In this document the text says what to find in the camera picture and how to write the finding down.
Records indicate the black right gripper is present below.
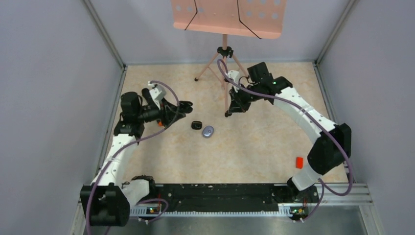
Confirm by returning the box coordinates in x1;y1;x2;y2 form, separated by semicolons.
229;83;260;114

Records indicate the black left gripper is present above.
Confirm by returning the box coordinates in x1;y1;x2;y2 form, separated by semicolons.
137;97;185;126

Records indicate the black earbud charging case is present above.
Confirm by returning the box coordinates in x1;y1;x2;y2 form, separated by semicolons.
191;121;203;130

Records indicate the grey blue oval case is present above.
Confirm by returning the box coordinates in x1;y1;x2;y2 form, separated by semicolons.
202;125;214;138

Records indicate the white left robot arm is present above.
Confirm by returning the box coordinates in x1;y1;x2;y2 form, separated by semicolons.
80;88;193;227

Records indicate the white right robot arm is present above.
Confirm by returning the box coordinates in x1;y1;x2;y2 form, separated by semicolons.
217;60;351;202

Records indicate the pink music stand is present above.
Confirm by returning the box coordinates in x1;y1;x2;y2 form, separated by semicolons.
171;0;288;118

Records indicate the red rectangular block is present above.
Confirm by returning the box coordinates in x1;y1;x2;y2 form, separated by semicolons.
296;157;304;169

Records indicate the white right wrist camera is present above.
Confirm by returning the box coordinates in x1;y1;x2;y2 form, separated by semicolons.
227;70;241;93

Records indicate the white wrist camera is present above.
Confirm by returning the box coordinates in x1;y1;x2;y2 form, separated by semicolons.
227;70;241;93
147;82;166;110

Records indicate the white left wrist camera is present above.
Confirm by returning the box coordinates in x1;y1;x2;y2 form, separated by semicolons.
147;82;166;110

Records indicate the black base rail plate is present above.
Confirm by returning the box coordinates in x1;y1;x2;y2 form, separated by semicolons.
148;184;304;212

